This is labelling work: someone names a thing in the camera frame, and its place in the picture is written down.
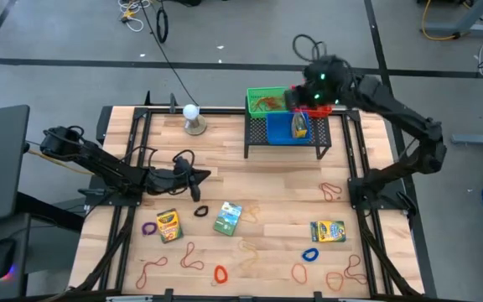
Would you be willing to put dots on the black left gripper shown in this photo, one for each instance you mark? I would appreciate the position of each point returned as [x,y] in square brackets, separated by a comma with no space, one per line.
[181,178]

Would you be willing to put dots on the red orange coil wristband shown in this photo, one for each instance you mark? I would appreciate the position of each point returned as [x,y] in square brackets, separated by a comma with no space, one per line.
[215,274]

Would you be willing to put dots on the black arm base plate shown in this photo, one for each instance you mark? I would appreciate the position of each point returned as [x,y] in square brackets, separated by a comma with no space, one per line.
[134,200]
[356,200]

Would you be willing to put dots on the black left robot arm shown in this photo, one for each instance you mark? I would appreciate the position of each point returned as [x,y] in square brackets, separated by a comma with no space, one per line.
[99,163]

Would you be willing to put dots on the blue plastic basket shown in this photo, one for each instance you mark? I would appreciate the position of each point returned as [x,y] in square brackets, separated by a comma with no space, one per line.
[279,130]

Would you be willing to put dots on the red plastic basket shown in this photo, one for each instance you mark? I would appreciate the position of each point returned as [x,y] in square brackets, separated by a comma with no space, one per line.
[317,112]

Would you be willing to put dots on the yellow blue crayon box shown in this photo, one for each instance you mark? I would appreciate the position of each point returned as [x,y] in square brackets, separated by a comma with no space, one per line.
[328,231]

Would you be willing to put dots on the green plastic basket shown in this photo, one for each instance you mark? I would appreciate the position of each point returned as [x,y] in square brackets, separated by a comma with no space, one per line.
[252,94]

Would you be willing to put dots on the purple coil wristband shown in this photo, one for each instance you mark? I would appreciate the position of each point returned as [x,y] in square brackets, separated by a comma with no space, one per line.
[142,228]

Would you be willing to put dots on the white bulb brass lamp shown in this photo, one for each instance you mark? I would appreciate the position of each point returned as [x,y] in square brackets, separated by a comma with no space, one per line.
[191,112]

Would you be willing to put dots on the black coil wristband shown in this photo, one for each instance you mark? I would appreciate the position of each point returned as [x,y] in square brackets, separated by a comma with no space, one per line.
[195,211]

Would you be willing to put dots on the grey desk leg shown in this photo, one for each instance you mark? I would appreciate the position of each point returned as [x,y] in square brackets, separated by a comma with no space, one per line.
[480,29]

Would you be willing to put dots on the black computer mouse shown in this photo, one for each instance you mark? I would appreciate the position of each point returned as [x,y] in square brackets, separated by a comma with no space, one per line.
[1,256]

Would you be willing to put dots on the blue coil wristband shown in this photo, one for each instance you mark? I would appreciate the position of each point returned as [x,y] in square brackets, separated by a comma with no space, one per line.
[303,255]

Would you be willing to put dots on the black desk frame bar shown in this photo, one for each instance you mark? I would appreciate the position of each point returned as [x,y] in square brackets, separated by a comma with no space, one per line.
[48,209]

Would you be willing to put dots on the yellow orange crayon box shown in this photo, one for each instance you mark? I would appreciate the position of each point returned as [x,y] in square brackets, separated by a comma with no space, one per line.
[169,225]

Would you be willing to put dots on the yellow rubber band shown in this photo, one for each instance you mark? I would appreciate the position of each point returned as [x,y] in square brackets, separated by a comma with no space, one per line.
[250,215]
[247,248]

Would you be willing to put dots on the orange rubber band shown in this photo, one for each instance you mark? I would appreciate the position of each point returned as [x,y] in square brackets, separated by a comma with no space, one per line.
[327,282]
[292,272]

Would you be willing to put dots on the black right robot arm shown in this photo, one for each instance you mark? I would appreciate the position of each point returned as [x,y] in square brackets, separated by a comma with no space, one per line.
[401,113]

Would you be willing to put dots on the grey desk foot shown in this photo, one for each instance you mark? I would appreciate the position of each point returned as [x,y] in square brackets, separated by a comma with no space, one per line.
[476,140]

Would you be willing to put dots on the red rubber band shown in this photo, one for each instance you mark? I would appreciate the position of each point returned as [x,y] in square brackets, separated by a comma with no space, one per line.
[144,274]
[266,102]
[351,268]
[328,192]
[187,255]

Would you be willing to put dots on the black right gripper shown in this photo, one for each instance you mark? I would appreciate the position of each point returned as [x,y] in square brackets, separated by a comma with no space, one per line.
[325,84]

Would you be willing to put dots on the green blue crayon box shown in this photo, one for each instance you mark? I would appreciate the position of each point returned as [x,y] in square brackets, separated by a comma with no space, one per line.
[300,128]
[227,219]

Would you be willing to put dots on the black perforated metal shelf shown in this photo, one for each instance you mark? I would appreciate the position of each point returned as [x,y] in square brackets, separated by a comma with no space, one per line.
[255,134]

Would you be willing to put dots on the black frame bracket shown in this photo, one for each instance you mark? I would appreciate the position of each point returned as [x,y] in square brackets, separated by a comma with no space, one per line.
[168,295]
[318,296]
[173,102]
[147,98]

